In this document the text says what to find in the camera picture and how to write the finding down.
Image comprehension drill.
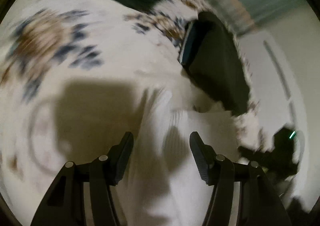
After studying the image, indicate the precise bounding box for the white knit sweater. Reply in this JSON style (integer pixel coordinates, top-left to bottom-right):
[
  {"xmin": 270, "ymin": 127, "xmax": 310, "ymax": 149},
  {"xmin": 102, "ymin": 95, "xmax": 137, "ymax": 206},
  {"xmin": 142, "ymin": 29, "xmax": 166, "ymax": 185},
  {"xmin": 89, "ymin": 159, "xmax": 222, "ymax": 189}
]
[{"xmin": 116, "ymin": 74, "xmax": 238, "ymax": 225}]

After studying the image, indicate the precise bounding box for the white bed headboard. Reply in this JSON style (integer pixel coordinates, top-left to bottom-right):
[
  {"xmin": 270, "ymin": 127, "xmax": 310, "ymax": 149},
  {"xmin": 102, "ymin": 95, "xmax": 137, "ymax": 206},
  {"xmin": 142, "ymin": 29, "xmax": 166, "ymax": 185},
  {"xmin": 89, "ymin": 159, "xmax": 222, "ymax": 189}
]
[{"xmin": 239, "ymin": 30, "xmax": 309, "ymax": 206}]

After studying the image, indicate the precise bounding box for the folded dark green garment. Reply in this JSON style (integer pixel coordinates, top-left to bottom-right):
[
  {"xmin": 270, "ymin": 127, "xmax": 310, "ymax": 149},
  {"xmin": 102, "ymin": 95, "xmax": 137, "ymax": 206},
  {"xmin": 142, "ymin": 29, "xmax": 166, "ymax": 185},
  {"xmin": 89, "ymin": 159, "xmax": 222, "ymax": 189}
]
[{"xmin": 179, "ymin": 11, "xmax": 250, "ymax": 116}]

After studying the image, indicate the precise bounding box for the floral bed sheet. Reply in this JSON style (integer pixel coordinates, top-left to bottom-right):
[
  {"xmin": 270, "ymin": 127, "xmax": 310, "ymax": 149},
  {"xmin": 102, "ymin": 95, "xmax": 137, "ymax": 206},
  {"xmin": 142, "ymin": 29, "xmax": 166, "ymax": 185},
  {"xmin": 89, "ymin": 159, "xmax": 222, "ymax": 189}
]
[{"xmin": 0, "ymin": 0, "xmax": 266, "ymax": 226}]

